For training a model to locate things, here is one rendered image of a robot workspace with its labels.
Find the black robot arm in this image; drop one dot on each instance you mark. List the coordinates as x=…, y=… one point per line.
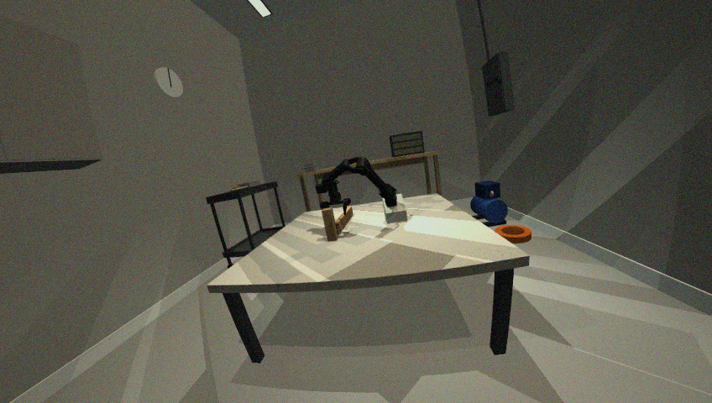
x=363, y=167

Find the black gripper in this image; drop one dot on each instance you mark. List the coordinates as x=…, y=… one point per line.
x=335, y=198

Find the brown wooden post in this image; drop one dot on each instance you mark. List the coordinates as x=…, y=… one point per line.
x=329, y=224

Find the brown wooden board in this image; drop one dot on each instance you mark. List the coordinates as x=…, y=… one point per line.
x=342, y=221

